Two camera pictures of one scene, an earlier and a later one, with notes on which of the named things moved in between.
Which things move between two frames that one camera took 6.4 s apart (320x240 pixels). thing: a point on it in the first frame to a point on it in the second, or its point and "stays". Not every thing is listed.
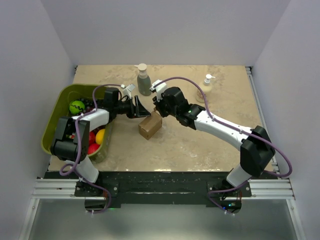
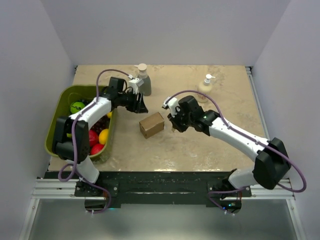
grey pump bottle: [144, 82] stays
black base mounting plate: [114, 189] stays
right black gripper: [158, 105] to [174, 120]
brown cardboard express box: [150, 125] stays
